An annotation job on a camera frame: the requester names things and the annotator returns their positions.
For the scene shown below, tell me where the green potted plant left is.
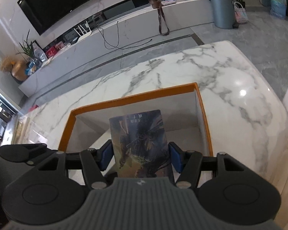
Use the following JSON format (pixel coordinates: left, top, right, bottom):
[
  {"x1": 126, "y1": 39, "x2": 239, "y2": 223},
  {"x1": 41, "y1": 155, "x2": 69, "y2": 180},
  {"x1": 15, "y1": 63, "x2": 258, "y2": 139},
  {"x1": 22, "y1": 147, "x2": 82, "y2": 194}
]
[{"x1": 18, "y1": 30, "x2": 48, "y2": 68}]

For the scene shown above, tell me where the marble tv console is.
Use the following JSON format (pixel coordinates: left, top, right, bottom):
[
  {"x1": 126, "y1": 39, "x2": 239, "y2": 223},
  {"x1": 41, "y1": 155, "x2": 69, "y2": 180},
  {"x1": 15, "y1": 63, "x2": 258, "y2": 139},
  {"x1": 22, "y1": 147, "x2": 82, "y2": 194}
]
[{"x1": 19, "y1": 0, "x2": 214, "y2": 97}]

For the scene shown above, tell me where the brown camera with strap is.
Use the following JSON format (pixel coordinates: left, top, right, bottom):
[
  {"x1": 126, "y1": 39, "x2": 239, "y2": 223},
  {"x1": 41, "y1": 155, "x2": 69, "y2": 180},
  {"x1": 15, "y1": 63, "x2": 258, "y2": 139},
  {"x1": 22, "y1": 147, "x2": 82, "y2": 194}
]
[{"x1": 149, "y1": 0, "x2": 170, "y2": 36}]

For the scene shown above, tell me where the blue water jug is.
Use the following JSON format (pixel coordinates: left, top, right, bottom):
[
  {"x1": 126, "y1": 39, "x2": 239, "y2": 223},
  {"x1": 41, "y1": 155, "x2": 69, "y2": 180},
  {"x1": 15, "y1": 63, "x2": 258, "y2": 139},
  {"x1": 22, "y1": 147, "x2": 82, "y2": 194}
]
[{"x1": 270, "y1": 0, "x2": 287, "y2": 19}]

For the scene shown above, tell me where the orange white storage box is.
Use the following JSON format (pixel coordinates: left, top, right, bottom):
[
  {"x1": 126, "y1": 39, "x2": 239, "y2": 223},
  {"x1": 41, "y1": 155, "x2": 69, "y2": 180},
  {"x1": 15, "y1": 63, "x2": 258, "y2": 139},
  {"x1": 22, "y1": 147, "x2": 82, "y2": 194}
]
[{"x1": 59, "y1": 83, "x2": 213, "y2": 177}]

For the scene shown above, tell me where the black cable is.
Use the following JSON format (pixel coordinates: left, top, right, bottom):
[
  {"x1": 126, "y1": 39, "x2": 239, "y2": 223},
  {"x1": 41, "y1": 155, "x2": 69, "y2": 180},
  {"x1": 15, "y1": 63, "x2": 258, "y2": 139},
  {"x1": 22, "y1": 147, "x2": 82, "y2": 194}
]
[{"x1": 97, "y1": 20, "x2": 153, "y2": 50}]

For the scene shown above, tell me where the grey blue trash bin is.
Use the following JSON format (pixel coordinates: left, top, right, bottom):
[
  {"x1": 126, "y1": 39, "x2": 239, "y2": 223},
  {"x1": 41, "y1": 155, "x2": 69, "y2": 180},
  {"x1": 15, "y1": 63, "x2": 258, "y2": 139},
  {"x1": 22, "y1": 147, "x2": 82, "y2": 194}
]
[{"x1": 210, "y1": 0, "x2": 235, "y2": 29}]

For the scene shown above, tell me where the gold vase with dried flowers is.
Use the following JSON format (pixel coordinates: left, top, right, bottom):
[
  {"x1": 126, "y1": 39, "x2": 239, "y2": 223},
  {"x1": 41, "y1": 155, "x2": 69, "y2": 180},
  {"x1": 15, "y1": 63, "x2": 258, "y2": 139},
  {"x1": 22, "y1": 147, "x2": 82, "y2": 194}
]
[{"x1": 0, "y1": 56, "x2": 28, "y2": 82}]

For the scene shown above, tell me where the woven pink basket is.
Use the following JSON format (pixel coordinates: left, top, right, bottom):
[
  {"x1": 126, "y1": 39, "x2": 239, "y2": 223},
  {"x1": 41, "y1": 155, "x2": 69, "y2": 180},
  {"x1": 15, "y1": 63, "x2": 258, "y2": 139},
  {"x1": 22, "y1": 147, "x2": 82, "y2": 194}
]
[{"x1": 233, "y1": 1, "x2": 249, "y2": 24}]

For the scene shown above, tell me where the beige books stack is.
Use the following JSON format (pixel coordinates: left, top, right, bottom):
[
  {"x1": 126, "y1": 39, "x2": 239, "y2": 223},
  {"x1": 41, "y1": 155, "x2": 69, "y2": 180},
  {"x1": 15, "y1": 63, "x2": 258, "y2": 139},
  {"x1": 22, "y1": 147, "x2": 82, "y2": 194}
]
[{"x1": 11, "y1": 116, "x2": 30, "y2": 144}]

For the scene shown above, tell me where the dark illustrated card box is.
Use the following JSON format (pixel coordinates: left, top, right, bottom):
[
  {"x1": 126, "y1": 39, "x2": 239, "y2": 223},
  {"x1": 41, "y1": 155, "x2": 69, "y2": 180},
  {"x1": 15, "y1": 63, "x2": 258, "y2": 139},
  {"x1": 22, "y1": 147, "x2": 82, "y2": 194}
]
[{"x1": 109, "y1": 110, "x2": 174, "y2": 183}]

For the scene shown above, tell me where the white wifi router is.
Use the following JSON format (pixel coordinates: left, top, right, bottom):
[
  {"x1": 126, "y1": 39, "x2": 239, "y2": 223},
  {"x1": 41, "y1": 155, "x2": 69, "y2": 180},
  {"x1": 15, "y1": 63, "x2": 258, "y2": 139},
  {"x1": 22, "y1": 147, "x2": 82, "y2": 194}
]
[{"x1": 73, "y1": 21, "x2": 92, "y2": 42}]

